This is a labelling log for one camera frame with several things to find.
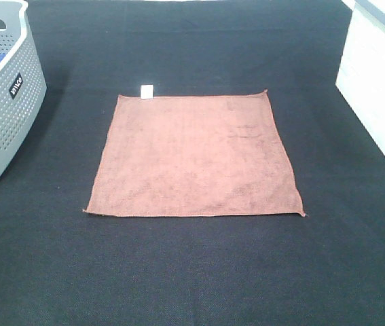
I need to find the black table cloth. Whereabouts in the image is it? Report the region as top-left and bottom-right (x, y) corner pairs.
(0, 1), (385, 325)

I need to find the grey perforated laundry basket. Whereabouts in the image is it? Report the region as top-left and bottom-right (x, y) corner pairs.
(0, 1), (47, 176)

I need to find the brown microfiber towel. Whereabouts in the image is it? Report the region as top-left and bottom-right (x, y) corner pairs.
(86, 91), (304, 217)

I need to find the white plastic storage bin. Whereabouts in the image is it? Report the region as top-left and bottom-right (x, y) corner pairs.
(335, 1), (385, 156)

